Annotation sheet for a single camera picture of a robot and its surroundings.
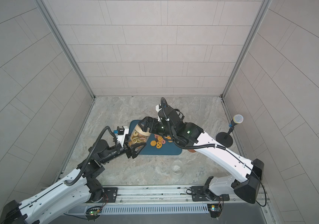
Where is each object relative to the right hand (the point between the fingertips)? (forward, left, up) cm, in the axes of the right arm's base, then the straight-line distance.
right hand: (144, 127), depth 65 cm
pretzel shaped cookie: (+4, -5, -27) cm, 28 cm away
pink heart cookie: (+6, -8, -27) cm, 29 cm away
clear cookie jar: (-10, -15, -30) cm, 35 cm away
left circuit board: (-29, +26, -25) cm, 46 cm away
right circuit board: (-31, -32, -31) cm, 54 cm away
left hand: (-4, +1, -6) cm, 7 cm away
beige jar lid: (-2, +2, +2) cm, 4 cm away
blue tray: (+1, -11, -28) cm, 30 cm away
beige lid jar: (-4, +3, -2) cm, 5 cm away
